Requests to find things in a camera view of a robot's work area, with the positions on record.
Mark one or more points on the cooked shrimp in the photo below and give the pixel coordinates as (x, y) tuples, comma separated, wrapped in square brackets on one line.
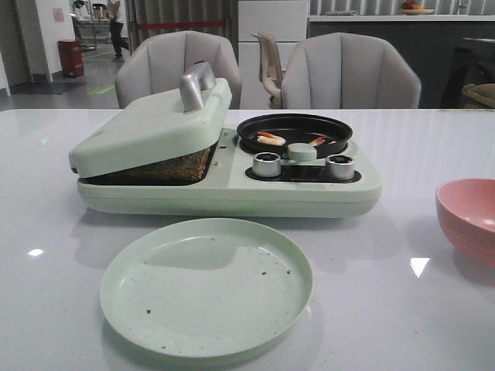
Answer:
[(321, 140), (267, 138)]

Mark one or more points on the white bread slice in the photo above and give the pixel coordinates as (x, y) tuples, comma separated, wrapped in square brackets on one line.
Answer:
[(180, 171)]

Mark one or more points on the mint green sandwich maker lid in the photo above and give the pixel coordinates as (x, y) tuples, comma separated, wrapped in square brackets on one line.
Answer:
[(153, 129)]

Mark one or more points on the pink bowl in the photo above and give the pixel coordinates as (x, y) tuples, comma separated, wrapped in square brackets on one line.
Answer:
[(465, 211)]

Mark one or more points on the mint green breakfast maker base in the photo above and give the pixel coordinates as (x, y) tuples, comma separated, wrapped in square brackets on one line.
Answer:
[(228, 191)]

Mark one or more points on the left silver control knob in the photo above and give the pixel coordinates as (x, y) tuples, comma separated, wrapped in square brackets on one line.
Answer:
[(267, 165)]

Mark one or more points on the silver control knob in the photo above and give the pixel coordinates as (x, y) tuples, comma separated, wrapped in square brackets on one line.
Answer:
[(340, 167), (267, 165)]

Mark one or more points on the black round frying pan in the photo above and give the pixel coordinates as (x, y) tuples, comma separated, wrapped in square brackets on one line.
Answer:
[(294, 128)]

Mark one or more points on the right silver control knob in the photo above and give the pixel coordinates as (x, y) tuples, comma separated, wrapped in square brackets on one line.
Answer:
[(340, 167)]

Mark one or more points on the beige office chair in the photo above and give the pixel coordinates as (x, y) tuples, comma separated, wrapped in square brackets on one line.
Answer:
[(270, 70)]

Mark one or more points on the mint green round plate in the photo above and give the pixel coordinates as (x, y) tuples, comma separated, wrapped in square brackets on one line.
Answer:
[(207, 288)]

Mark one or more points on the right beige upholstered chair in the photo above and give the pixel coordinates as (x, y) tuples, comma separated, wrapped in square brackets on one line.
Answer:
[(349, 71)]

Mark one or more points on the beige upholstered chair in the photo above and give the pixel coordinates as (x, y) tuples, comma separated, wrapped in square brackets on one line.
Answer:
[(159, 62), (349, 71)]

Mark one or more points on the left beige upholstered chair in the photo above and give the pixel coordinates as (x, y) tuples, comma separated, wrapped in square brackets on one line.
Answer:
[(159, 62)]

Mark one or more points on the red barrier tape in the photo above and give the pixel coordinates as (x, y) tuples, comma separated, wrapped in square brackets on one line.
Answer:
[(182, 25)]

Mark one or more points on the white cabinet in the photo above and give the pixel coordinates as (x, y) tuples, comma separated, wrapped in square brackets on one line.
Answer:
[(286, 21)]

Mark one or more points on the person in background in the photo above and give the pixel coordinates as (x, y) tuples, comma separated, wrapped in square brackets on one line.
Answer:
[(116, 25)]

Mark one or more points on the red trash bin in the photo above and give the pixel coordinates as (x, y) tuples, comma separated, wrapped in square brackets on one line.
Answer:
[(71, 58)]

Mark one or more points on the dark grey counter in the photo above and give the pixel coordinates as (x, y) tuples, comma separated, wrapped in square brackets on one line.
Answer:
[(446, 52)]

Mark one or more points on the fruit plate on counter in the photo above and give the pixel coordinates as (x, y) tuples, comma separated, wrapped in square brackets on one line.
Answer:
[(411, 7)]

